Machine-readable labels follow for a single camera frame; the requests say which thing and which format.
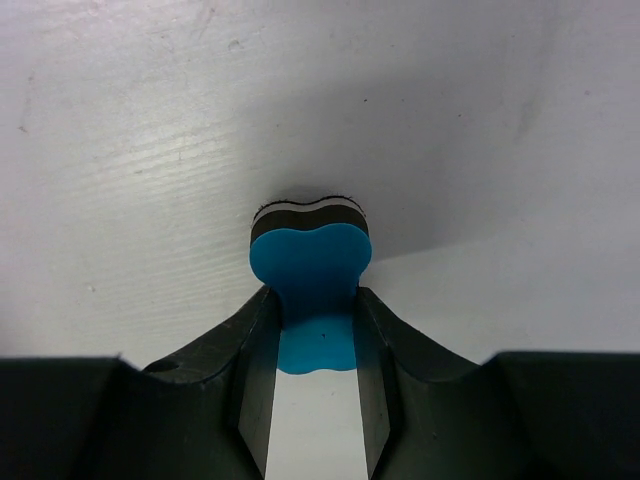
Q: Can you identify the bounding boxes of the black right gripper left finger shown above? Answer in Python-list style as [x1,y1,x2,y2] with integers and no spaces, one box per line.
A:
[1,288,280,479]

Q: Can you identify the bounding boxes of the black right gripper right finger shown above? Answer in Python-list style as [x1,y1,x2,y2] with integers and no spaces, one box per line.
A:
[353,288,639,479]

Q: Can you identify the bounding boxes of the blue whiteboard eraser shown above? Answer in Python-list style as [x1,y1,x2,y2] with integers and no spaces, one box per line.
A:
[249,195,373,375]

